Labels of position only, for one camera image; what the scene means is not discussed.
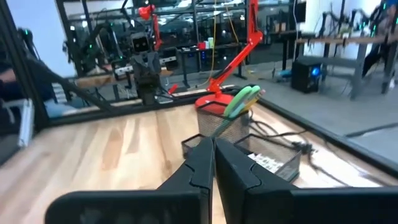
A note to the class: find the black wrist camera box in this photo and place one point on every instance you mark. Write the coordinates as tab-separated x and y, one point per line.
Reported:
140	43

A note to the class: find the red desk lamp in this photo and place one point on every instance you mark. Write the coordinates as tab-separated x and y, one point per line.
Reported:
252	37
155	28

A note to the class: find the black mesh desk organizer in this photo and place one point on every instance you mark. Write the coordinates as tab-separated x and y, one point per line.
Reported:
208	121

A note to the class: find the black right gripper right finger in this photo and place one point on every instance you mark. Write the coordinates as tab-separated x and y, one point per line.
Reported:
236	174

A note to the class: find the black computer tower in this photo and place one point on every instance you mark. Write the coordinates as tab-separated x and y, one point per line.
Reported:
306	74

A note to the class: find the wooden workbench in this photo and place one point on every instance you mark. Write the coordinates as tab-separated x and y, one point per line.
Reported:
342	40

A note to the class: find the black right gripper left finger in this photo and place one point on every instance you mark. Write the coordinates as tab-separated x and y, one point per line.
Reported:
199	174

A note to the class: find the black rig frame post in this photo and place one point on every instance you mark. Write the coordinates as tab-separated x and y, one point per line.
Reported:
18	62

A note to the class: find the white printed sheet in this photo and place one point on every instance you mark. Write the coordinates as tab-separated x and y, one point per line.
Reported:
264	161

